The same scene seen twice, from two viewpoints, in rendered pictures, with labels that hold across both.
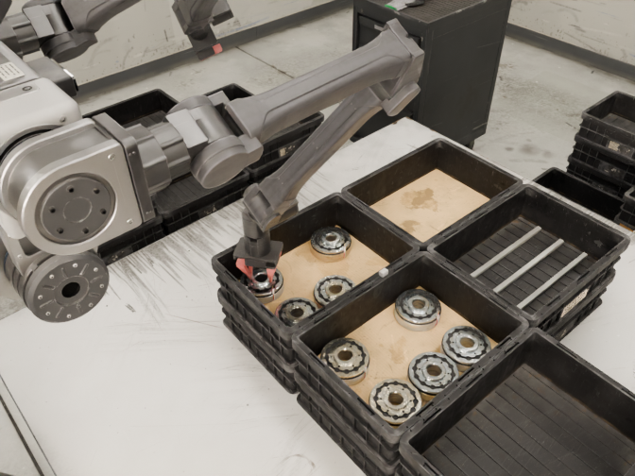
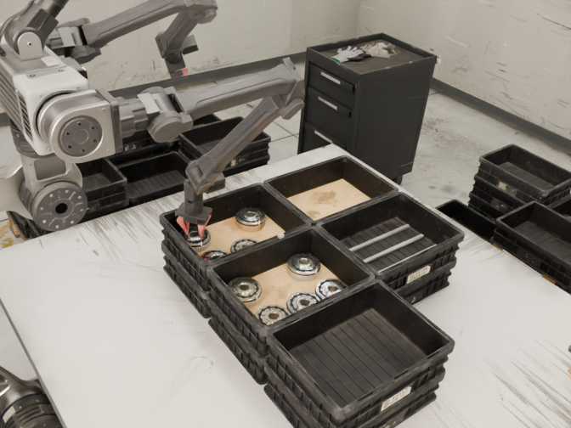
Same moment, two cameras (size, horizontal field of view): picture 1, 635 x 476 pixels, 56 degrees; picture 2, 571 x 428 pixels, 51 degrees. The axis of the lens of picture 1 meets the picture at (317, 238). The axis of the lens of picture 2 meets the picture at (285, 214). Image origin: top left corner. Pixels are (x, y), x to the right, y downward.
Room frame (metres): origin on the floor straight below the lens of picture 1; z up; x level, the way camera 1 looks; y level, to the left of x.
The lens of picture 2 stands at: (-0.53, -0.16, 2.04)
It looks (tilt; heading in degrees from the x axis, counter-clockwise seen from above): 35 degrees down; 0
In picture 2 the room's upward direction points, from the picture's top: 5 degrees clockwise
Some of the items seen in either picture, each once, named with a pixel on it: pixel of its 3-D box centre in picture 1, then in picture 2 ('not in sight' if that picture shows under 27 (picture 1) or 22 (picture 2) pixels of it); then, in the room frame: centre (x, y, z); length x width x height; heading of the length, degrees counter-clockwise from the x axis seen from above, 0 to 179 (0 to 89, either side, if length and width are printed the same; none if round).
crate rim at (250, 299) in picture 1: (316, 257); (235, 222); (1.01, 0.00, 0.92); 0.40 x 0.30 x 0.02; 129
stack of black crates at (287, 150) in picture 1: (270, 162); (223, 171); (2.21, 0.20, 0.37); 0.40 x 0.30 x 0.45; 130
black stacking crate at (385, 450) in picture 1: (408, 349); (290, 288); (0.78, -0.19, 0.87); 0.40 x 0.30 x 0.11; 129
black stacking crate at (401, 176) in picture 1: (430, 204); (329, 200); (1.26, -0.31, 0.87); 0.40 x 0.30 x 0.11; 129
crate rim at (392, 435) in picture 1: (410, 333); (291, 275); (0.78, -0.19, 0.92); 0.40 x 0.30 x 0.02; 129
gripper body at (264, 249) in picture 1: (257, 242); (194, 205); (0.99, 0.13, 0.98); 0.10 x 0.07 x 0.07; 79
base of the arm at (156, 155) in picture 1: (147, 158); (123, 117); (0.63, 0.21, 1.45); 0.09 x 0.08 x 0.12; 40
